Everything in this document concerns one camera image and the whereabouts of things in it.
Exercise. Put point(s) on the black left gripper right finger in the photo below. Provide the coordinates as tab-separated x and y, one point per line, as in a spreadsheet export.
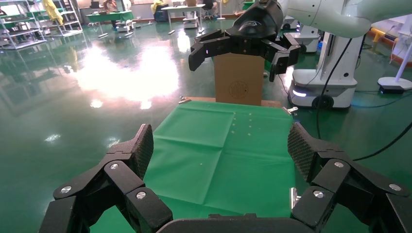
334	180

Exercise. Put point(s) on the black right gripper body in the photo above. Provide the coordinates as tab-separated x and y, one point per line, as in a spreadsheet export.
254	25

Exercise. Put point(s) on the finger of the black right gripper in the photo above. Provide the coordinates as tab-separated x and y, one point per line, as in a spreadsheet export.
209	46
284	53

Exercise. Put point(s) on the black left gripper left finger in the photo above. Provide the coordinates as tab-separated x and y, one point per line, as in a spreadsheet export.
122	173

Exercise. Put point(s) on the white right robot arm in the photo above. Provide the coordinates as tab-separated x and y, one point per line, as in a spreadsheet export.
338	16

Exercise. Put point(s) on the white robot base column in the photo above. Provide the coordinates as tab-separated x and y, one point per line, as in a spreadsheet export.
334	83

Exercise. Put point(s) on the cardboard box with circular print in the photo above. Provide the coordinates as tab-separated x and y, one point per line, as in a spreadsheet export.
238	80

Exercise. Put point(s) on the white wheeled robot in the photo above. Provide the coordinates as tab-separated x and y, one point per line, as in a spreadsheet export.
307	40
190	21
124	25

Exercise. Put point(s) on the thin white floor stand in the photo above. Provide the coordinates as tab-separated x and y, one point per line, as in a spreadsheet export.
220	17

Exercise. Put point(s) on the person in dark clothes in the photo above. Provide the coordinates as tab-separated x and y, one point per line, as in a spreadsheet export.
209	4

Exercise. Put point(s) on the silver binder clip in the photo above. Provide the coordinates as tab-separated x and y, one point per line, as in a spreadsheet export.
184	100
293	197
291	110

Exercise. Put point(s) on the white work table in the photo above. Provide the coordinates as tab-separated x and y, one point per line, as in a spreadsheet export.
183	7

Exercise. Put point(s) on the green table cloth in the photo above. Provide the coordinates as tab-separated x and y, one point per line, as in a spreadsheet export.
209	144

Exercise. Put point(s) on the orange floor barrier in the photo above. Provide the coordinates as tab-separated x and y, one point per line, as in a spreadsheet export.
378	33

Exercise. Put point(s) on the green covered table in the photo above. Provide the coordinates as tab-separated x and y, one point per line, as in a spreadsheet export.
109	16

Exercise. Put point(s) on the seated person light top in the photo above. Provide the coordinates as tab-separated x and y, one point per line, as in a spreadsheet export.
111	5

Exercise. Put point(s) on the white stand round base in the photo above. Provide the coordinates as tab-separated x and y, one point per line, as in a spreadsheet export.
394	83

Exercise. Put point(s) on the white metal shelving rack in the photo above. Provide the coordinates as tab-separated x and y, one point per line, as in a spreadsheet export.
72	32
24	32

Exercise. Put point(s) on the yellow hanging garment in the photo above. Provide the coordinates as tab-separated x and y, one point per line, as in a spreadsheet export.
51	11

